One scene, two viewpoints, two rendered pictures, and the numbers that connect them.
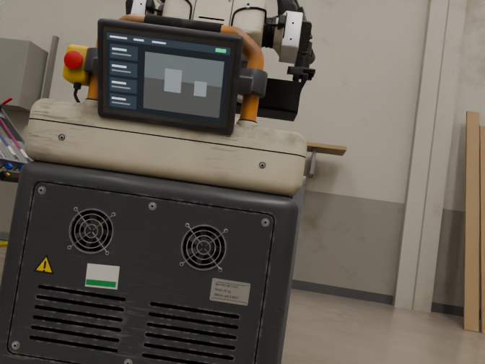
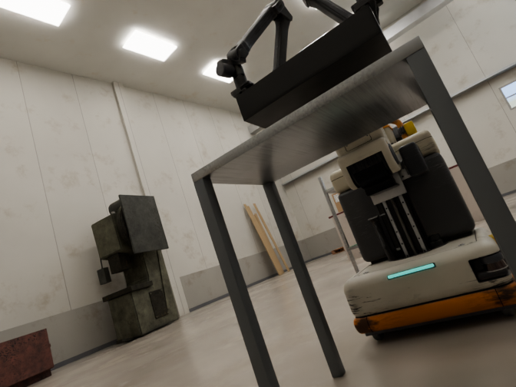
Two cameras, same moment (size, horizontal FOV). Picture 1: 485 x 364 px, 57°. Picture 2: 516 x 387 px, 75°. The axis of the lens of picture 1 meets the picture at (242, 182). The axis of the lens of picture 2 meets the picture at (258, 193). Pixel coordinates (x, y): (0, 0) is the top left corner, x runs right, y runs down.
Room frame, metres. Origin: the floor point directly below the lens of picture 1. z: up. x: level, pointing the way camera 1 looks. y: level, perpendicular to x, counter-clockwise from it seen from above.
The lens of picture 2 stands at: (2.86, 0.37, 0.46)
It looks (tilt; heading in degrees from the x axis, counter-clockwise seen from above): 12 degrees up; 208
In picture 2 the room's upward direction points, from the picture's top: 20 degrees counter-clockwise
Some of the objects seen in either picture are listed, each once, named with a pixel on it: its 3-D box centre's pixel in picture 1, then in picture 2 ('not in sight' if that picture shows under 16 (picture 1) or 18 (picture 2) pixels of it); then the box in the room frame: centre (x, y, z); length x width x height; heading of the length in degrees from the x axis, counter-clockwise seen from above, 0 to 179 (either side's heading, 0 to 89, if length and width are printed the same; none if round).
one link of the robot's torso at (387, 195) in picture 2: not in sight; (388, 169); (1.24, 0.20, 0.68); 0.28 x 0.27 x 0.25; 88
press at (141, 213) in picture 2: not in sight; (130, 262); (-1.80, -5.37, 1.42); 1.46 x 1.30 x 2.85; 172
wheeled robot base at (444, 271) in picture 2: not in sight; (428, 276); (1.08, 0.15, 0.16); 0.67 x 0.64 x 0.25; 178
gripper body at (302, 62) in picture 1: (302, 65); (242, 84); (1.64, -0.16, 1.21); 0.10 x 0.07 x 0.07; 88
